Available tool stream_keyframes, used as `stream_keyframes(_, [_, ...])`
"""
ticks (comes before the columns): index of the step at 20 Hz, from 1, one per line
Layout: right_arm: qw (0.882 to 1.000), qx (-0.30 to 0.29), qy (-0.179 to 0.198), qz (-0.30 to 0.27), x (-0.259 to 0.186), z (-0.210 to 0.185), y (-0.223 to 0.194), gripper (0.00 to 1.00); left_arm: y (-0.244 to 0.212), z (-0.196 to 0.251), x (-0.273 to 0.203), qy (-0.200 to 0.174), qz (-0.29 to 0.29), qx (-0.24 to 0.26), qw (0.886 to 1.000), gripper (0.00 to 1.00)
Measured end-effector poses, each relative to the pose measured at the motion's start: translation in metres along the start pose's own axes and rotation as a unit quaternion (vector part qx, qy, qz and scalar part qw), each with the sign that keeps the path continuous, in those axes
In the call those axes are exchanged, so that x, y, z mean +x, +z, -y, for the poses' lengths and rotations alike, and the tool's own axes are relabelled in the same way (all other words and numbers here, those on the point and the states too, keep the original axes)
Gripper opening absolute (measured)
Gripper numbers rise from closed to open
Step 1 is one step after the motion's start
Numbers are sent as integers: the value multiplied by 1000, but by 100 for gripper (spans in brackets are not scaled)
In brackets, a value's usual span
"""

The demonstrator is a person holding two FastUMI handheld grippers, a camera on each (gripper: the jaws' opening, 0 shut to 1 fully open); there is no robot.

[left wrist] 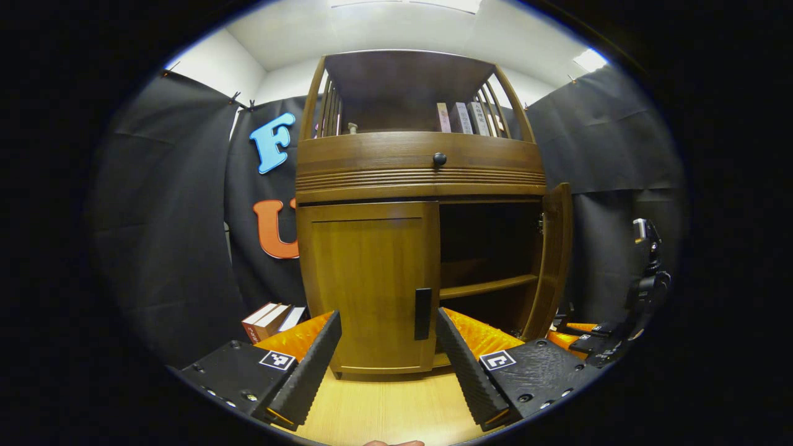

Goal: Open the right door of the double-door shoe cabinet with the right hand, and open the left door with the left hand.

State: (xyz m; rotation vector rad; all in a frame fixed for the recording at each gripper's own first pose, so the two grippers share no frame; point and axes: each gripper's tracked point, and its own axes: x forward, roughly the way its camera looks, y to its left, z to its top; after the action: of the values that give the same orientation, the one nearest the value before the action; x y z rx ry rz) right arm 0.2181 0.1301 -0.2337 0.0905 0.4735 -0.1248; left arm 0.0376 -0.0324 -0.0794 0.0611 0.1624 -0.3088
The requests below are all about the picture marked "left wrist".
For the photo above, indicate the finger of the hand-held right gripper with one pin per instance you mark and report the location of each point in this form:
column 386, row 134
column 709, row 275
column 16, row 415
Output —
column 591, row 329
column 576, row 344

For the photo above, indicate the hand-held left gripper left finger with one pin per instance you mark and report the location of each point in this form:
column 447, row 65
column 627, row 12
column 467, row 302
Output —
column 303, row 384

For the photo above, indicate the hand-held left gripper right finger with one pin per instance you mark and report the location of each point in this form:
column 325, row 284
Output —
column 471, row 378

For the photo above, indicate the wooden cabinet door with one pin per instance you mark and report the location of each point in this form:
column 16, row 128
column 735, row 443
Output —
column 551, row 260
column 365, row 279

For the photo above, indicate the wooden double-door shoe cabinet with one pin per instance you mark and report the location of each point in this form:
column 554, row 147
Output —
column 421, row 193

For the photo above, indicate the metal door hinge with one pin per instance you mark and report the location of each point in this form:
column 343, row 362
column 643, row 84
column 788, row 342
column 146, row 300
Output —
column 541, row 223

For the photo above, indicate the red white book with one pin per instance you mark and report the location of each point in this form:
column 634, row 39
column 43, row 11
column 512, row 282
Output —
column 254, row 325

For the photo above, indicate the wooden inner shelf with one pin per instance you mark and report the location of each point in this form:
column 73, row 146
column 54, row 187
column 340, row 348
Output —
column 486, row 287

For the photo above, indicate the black backdrop cloth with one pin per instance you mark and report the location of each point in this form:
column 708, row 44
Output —
column 173, row 217

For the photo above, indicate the black round drawer knob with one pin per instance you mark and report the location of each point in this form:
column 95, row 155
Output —
column 439, row 159

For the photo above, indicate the grey book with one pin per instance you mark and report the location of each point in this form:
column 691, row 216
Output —
column 461, row 118

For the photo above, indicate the pink book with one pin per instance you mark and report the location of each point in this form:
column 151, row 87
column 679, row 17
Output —
column 443, row 118

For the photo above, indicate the large ceiling light panel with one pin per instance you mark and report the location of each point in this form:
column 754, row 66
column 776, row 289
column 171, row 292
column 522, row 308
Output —
column 409, row 3

